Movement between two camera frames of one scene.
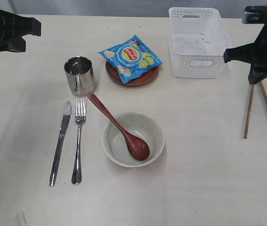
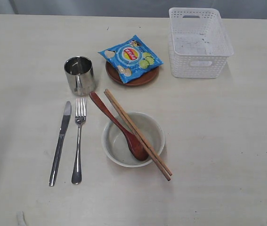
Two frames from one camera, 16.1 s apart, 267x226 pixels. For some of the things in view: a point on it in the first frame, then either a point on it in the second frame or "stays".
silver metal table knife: x=60 y=144 stays
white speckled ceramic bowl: x=141 y=125 stays
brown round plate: x=112 y=71 stays
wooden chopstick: x=249 y=111 to x=166 y=176
